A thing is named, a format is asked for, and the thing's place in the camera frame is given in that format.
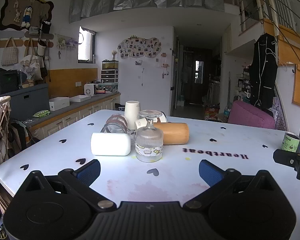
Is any wooden cup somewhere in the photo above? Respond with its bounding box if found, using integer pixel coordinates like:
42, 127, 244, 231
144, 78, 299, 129
153, 122, 190, 145

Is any small fish tank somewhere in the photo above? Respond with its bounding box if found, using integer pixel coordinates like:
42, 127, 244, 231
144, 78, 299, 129
102, 60, 119, 70

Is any green label can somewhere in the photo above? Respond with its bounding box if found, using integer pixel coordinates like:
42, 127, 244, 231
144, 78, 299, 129
281, 132, 300, 152

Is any washing machine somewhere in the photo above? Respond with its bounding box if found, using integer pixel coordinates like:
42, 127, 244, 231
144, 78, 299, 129
206, 80, 220, 105

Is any green wipes packet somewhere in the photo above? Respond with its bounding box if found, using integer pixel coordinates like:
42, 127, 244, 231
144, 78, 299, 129
32, 110, 51, 118

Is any white stair railing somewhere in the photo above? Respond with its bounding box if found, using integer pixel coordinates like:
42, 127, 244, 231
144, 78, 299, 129
235, 0, 300, 45

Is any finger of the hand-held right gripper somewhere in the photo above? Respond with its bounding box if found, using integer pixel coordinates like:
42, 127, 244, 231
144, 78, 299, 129
273, 149, 300, 166

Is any printed tote bag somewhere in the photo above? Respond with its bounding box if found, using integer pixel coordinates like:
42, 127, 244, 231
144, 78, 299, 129
20, 39, 43, 82

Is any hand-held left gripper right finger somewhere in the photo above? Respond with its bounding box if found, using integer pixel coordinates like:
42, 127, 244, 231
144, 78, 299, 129
183, 159, 278, 210

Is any window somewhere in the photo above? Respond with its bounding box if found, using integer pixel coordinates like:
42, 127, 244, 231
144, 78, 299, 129
78, 26, 96, 64

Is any black drawer organiser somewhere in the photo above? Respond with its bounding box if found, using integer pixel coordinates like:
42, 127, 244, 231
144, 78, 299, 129
101, 69, 119, 83

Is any white paper cup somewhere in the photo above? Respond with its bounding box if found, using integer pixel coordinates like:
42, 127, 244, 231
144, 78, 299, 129
124, 101, 141, 130

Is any ribbed glass goblet cup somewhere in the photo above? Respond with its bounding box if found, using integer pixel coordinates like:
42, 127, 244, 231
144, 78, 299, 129
135, 110, 164, 163

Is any brown patterned glass cup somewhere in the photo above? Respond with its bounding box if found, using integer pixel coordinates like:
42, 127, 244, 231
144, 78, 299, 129
100, 114, 128, 140

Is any black box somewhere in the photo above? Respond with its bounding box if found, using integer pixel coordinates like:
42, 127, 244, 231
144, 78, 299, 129
0, 70, 18, 94

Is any white mug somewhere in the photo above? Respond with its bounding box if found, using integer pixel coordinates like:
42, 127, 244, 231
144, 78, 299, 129
134, 113, 168, 130

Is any pink armchair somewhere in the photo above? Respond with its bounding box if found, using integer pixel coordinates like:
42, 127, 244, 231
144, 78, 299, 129
227, 100, 276, 130

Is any white knitted tote bag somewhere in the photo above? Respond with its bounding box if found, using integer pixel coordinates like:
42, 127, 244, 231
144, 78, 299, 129
1, 37, 19, 66

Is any white flat tray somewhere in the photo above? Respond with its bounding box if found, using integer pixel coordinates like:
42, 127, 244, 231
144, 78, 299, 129
69, 95, 92, 102

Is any brown board with dolls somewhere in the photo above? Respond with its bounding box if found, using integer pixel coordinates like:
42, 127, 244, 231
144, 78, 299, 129
0, 0, 54, 31

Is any black jacket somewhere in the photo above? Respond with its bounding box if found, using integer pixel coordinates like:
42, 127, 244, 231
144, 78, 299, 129
249, 33, 279, 109

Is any small white fan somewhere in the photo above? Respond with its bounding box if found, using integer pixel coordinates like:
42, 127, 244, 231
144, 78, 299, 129
84, 84, 96, 96

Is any white open box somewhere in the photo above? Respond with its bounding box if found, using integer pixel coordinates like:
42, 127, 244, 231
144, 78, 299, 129
49, 97, 70, 111

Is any cloud shaped photo collage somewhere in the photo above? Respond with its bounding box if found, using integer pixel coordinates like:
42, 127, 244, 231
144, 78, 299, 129
117, 36, 163, 60

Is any grey storage box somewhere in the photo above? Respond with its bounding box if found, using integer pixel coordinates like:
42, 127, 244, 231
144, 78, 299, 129
0, 83, 50, 120

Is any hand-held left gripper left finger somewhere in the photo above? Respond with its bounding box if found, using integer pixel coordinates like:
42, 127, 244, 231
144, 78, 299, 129
23, 159, 117, 209

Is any white cabinet counter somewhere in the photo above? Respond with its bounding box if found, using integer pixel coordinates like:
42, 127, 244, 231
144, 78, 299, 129
25, 92, 121, 140

